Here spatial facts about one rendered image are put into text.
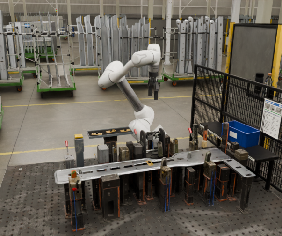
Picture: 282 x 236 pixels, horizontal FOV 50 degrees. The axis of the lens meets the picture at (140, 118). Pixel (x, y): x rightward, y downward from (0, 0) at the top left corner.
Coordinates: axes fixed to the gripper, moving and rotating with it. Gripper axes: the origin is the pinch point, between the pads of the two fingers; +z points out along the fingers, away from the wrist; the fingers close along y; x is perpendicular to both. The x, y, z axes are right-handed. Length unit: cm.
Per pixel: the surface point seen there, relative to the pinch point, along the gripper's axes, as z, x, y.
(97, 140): 146, 2, -271
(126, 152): 40, -26, 13
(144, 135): 29.4, -9.7, 9.0
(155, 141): 36.8, 0.9, 6.0
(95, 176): 46, -54, 33
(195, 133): 32.2, 35.5, 9.8
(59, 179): 46, -79, 29
